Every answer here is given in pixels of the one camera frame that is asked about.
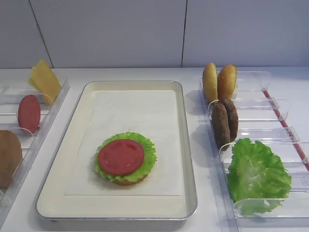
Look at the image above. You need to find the left clear acrylic rack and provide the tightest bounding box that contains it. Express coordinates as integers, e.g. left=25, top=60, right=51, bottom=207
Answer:
left=0, top=80, right=70, bottom=225

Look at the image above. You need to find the bottom bun on tray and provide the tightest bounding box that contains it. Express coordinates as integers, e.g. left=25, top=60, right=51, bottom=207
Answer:
left=114, top=174, right=148, bottom=186

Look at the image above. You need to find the large lettuce leaf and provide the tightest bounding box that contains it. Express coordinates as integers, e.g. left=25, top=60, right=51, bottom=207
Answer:
left=226, top=138, right=292, bottom=216

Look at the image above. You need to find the standing tomato slice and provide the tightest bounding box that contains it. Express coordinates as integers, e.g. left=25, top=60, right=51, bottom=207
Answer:
left=18, top=95, right=41, bottom=134

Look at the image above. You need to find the bun half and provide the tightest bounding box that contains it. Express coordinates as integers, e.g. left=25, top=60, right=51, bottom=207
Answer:
left=202, top=63, right=218, bottom=102
left=217, top=64, right=237, bottom=99

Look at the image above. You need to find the rear left bun half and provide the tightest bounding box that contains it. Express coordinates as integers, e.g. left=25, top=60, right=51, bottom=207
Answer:
left=202, top=63, right=218, bottom=102

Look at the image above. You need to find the tomato slice on tray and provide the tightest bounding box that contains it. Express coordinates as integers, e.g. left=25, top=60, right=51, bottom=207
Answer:
left=98, top=139, right=144, bottom=176

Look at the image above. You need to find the yellow cheese slice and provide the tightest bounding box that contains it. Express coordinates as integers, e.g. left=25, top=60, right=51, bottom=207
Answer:
left=28, top=59, right=61, bottom=105

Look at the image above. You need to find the rear right bun half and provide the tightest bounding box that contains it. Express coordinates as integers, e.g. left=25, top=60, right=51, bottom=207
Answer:
left=217, top=64, right=237, bottom=99

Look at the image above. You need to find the white paper liner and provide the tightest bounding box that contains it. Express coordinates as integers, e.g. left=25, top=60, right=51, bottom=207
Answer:
left=65, top=90, right=183, bottom=196

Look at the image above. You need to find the meat patty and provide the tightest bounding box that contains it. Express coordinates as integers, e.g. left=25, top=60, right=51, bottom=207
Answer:
left=211, top=103, right=230, bottom=149
left=222, top=98, right=239, bottom=142

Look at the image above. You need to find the right clear acrylic rack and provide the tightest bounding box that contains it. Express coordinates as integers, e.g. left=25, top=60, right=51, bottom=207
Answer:
left=199, top=72, right=309, bottom=232

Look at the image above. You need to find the clear acrylic rack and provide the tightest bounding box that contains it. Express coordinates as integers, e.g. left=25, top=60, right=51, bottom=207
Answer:
left=199, top=72, right=309, bottom=232
left=0, top=80, right=70, bottom=225

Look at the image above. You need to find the left rack bun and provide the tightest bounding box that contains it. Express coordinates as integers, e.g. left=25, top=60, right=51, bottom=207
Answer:
left=0, top=130, right=22, bottom=189

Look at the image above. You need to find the cream metal tray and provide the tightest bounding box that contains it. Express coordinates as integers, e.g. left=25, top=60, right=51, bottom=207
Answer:
left=36, top=81, right=197, bottom=220

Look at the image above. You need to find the lettuce leaf on tray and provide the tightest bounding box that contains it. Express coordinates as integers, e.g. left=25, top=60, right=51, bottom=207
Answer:
left=94, top=132, right=157, bottom=182

